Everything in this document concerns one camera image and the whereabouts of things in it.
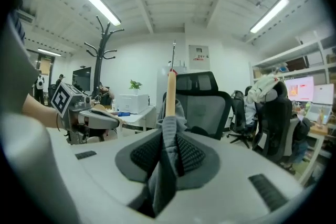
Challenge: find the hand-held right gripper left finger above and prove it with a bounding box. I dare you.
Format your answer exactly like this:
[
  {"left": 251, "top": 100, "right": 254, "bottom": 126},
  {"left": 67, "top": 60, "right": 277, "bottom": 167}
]
[{"left": 115, "top": 135, "right": 163, "bottom": 183}]

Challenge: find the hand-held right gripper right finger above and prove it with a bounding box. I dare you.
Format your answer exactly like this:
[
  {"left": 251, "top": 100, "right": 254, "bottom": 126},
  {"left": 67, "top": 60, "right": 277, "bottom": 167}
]
[{"left": 176, "top": 134, "right": 220, "bottom": 189}]

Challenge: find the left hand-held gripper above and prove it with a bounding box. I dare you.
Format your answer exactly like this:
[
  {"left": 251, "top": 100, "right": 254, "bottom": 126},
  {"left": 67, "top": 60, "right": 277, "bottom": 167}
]
[{"left": 50, "top": 82, "right": 124, "bottom": 145}]

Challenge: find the grey garment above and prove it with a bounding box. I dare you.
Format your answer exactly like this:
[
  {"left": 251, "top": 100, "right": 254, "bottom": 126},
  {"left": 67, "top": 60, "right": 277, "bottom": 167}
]
[{"left": 148, "top": 99, "right": 190, "bottom": 218}]

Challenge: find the wooden stick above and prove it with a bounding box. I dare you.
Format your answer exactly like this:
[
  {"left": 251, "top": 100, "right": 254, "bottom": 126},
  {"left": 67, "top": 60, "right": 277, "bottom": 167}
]
[{"left": 164, "top": 39, "right": 177, "bottom": 118}]

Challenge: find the person's left forearm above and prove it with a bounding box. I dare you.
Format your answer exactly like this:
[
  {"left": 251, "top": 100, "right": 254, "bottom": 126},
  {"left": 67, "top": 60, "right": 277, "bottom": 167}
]
[{"left": 22, "top": 93, "right": 65, "bottom": 130}]

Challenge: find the black flat screen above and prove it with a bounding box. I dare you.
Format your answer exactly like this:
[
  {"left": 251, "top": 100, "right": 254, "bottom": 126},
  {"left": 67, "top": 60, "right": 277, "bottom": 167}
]
[{"left": 72, "top": 67, "right": 92, "bottom": 92}]

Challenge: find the white table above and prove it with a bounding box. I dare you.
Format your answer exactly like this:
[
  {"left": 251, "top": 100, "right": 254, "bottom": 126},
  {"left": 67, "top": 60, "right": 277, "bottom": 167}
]
[{"left": 112, "top": 104, "right": 158, "bottom": 137}]

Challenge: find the long ceiling light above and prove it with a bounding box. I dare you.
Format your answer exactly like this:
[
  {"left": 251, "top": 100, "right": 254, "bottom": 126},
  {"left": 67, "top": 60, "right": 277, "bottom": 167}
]
[
  {"left": 249, "top": 0, "right": 290, "bottom": 34},
  {"left": 37, "top": 47, "right": 62, "bottom": 57},
  {"left": 76, "top": 0, "right": 122, "bottom": 26}
]

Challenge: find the black coat rack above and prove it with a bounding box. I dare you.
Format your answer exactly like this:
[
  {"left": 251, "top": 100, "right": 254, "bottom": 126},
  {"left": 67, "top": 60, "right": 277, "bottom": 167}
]
[{"left": 84, "top": 15, "right": 125, "bottom": 99}]

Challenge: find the black mesh office chair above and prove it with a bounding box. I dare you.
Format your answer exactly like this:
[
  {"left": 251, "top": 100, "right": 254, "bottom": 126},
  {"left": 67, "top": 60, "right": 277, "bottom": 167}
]
[{"left": 162, "top": 71, "right": 233, "bottom": 141}]

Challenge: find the person's shirt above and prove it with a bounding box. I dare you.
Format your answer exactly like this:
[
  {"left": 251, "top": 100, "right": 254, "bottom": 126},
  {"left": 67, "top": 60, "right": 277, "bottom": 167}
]
[{"left": 0, "top": 7, "right": 40, "bottom": 116}]

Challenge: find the white printer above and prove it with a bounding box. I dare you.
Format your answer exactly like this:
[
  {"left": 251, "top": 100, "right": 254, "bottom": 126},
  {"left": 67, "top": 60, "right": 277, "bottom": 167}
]
[{"left": 119, "top": 93, "right": 150, "bottom": 115}]

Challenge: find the green potted plant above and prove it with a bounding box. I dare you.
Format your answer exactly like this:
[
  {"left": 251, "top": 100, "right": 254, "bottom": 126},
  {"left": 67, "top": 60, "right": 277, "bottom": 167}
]
[{"left": 129, "top": 79, "right": 143, "bottom": 95}]

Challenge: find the light jacket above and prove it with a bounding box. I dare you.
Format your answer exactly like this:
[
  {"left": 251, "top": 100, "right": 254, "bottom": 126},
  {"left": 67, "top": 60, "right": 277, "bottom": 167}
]
[{"left": 248, "top": 73, "right": 279, "bottom": 104}]

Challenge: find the white desk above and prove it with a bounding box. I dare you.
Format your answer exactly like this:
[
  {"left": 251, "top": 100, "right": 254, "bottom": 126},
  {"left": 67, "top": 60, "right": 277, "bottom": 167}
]
[{"left": 298, "top": 118, "right": 336, "bottom": 187}]

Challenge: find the pink lit monitor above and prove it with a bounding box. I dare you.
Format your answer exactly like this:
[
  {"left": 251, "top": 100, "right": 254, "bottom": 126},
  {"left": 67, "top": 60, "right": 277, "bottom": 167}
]
[{"left": 285, "top": 76, "right": 315, "bottom": 103}]

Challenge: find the open laptop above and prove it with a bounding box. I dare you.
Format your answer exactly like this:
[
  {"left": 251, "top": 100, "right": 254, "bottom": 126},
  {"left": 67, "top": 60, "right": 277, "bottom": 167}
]
[{"left": 306, "top": 103, "right": 333, "bottom": 122}]

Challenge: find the white shelf unit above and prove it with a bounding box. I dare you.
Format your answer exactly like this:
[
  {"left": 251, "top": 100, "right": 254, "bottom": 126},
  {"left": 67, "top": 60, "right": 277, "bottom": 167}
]
[{"left": 249, "top": 31, "right": 336, "bottom": 82}]

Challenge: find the white framed monitor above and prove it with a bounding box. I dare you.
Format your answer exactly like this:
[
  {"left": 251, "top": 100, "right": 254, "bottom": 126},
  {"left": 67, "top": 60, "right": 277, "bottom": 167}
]
[{"left": 312, "top": 83, "right": 335, "bottom": 106}]

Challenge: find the grey wall panel box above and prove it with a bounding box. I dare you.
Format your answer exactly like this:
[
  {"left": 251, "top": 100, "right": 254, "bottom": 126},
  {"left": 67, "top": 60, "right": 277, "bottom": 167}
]
[{"left": 188, "top": 44, "right": 211, "bottom": 70}]

